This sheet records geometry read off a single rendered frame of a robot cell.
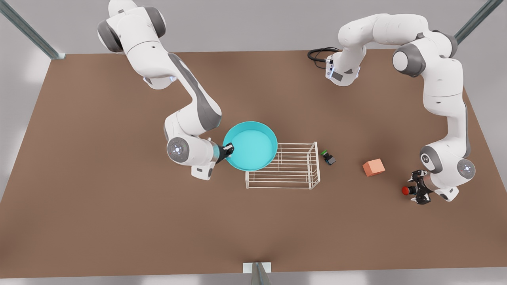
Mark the red button switch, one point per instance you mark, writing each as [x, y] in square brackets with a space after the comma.
[408, 190]

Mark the orange cube block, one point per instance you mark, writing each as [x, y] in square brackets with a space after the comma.
[373, 167]

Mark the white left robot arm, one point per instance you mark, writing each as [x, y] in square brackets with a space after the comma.
[443, 79]

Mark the teal round plate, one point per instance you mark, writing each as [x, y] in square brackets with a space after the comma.
[250, 146]

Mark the green button switch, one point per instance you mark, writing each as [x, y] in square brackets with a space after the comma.
[328, 157]

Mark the silver frame post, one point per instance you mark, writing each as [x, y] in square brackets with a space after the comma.
[29, 29]
[259, 273]
[477, 18]

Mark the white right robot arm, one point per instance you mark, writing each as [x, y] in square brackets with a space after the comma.
[198, 99]

